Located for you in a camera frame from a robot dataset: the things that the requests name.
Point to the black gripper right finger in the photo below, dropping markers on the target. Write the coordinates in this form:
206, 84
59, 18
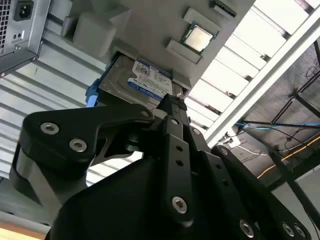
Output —
235, 190

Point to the hard disk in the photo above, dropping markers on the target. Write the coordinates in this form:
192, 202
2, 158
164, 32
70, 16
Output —
120, 77

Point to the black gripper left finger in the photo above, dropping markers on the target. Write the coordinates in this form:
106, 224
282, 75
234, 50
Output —
62, 135

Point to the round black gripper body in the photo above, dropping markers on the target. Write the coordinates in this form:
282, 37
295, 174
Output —
120, 207

